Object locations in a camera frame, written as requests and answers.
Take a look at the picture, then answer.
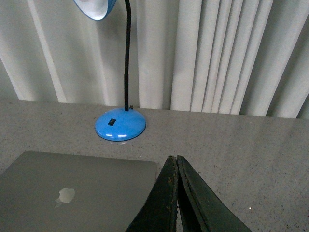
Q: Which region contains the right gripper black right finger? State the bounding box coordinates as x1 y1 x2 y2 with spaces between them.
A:
177 156 250 232

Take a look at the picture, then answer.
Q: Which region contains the white pleated curtain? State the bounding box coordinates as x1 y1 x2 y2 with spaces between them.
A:
0 0 309 119

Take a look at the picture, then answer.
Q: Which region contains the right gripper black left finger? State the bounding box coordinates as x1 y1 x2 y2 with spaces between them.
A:
126 156 178 232

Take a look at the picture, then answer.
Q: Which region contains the blue desk lamp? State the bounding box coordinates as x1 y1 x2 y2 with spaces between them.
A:
74 0 146 142

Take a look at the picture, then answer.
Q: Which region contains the silver laptop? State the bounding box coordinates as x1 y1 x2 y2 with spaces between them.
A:
0 151 157 232

